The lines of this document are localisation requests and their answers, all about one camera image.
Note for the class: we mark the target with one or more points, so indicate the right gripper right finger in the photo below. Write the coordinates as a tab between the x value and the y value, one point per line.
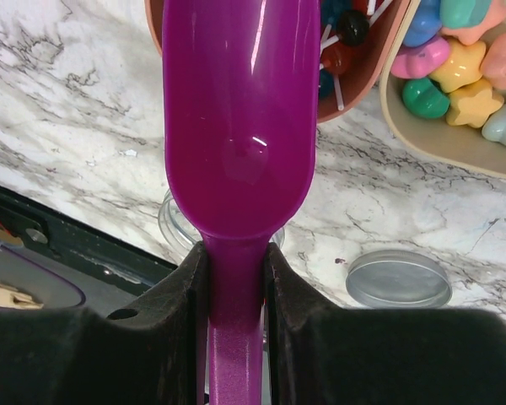
320	353

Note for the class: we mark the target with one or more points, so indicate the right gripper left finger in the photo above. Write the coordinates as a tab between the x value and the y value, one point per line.
152	351

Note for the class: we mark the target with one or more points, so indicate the silver jar lid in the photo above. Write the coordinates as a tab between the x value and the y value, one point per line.
398	279

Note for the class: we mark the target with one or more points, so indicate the clear glass jar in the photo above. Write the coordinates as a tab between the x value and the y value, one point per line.
177	230

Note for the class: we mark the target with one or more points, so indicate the purple plastic scoop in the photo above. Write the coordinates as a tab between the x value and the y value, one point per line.
238	189

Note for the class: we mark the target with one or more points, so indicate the tan tray of star candies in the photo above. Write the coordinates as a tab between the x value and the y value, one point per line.
443	89

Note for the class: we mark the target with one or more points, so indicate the pink tray of lollipops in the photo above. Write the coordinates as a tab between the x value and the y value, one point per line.
354	76

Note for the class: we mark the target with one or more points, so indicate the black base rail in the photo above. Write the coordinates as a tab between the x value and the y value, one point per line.
59	262

